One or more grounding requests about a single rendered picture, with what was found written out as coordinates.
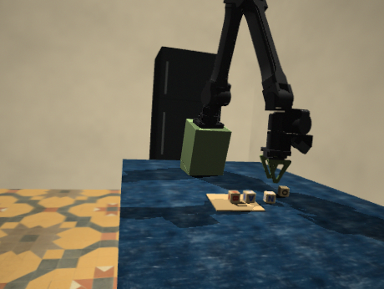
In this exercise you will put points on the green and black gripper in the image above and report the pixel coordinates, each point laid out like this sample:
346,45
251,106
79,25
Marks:
274,156

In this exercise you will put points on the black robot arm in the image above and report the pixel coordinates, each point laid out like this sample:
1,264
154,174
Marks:
294,121

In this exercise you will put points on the beige letter block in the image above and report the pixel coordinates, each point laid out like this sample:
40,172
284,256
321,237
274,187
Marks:
283,191
234,196
269,197
249,196

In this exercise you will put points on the beige mat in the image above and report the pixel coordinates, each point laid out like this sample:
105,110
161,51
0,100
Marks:
220,203

